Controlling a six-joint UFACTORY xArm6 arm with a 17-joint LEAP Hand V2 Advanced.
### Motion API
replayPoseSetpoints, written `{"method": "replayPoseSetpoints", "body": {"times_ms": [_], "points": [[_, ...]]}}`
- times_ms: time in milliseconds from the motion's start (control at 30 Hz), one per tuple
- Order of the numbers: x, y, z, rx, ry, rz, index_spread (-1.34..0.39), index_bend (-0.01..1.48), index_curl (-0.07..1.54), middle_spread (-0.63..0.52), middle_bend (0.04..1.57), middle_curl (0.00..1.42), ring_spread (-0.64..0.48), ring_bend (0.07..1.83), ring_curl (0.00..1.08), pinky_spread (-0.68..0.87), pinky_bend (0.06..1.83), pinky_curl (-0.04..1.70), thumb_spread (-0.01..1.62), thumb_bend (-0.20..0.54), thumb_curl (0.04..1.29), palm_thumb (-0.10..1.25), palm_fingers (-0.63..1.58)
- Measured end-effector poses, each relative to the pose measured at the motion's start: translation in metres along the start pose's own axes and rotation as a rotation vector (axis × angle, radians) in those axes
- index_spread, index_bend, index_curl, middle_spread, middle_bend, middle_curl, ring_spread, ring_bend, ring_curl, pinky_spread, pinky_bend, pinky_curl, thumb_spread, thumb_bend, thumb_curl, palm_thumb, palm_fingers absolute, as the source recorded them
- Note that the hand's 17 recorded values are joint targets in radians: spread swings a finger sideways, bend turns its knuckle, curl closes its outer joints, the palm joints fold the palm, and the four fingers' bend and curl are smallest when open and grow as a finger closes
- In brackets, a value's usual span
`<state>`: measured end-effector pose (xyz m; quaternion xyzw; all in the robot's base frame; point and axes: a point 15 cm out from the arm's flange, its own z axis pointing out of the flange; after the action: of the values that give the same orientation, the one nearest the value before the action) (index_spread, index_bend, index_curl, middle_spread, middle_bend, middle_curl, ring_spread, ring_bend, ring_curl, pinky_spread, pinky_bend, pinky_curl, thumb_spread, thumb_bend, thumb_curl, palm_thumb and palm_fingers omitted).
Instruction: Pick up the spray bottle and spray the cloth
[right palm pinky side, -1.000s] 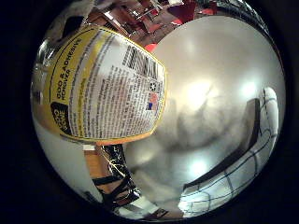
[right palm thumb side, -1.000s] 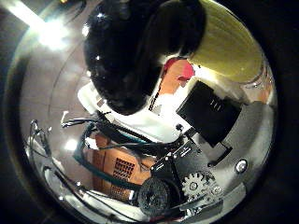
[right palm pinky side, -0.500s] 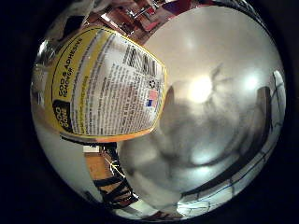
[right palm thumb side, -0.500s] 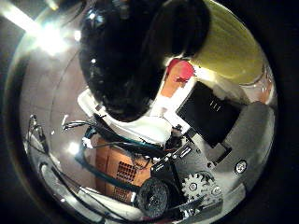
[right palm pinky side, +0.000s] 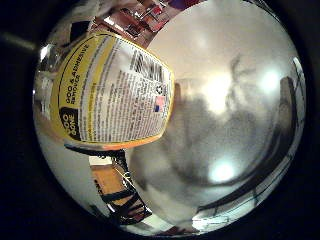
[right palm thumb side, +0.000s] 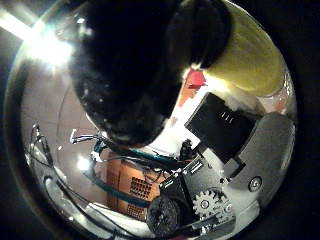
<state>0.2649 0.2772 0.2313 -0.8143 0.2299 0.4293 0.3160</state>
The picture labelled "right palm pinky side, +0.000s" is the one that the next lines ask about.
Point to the yellow Goo Gone spray bottle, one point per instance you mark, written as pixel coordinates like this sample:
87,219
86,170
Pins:
110,90

